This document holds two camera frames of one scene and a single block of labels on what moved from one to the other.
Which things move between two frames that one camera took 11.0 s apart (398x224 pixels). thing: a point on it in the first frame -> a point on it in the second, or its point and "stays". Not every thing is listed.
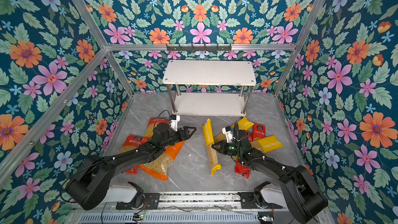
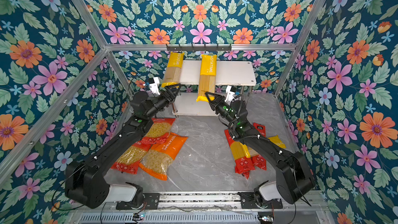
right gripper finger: (219, 146) -> (219, 96)
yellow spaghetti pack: (243, 124) -> (208, 76)
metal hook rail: (193, 49) stays
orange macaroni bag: (158, 166) stays
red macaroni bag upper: (152, 123) stays
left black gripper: (186, 135) -> (167, 96)
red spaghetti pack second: (259, 131) stays
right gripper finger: (219, 148) -> (212, 104)
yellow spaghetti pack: (214, 165) -> (173, 74)
